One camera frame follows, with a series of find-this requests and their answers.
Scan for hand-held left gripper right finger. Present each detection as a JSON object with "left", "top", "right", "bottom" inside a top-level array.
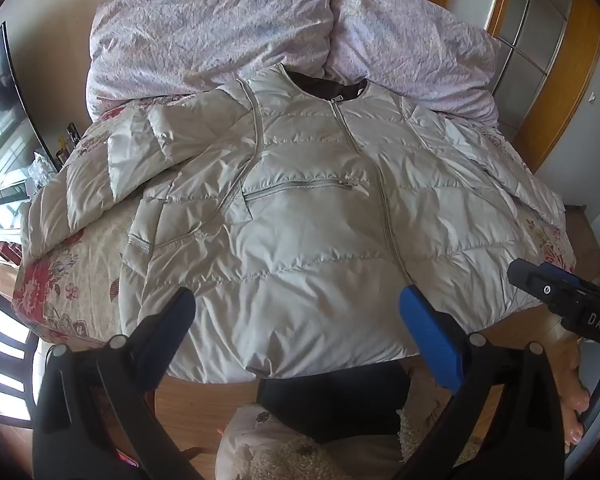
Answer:
[{"left": 390, "top": 284, "right": 566, "bottom": 480}]

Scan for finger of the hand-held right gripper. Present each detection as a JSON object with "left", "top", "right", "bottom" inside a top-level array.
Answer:
[
  {"left": 539, "top": 261, "right": 600, "bottom": 295},
  {"left": 507, "top": 258, "right": 580, "bottom": 311}
]

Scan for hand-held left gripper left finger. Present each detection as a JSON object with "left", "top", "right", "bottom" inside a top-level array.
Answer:
[{"left": 32, "top": 286, "right": 197, "bottom": 480}]

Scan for white quilted puffer jacket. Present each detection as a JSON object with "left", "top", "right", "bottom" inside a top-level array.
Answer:
[{"left": 20, "top": 64, "right": 567, "bottom": 382}]

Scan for person's right hand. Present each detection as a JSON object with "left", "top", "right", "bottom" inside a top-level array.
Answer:
[{"left": 550, "top": 332, "right": 592, "bottom": 447}]

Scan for person's black pants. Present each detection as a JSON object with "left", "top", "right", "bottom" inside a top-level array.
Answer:
[{"left": 257, "top": 360, "right": 412, "bottom": 443}]

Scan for dark slatted chair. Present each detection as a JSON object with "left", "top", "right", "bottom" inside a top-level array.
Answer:
[{"left": 0, "top": 280, "right": 41, "bottom": 428}]

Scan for person's fuzzy slippers and legs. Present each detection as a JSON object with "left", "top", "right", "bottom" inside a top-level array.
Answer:
[{"left": 215, "top": 402, "right": 433, "bottom": 480}]

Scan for wooden wardrobe with glass panels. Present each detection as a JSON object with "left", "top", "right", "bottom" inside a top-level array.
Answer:
[{"left": 482, "top": 0, "right": 600, "bottom": 173}]

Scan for clear plastic bag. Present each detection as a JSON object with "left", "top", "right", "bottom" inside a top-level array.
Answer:
[{"left": 26, "top": 154, "right": 62, "bottom": 197}]

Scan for lilac crinkled pillow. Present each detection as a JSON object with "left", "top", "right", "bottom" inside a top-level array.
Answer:
[
  {"left": 325, "top": 0, "right": 503, "bottom": 128},
  {"left": 85, "top": 0, "right": 337, "bottom": 113}
]

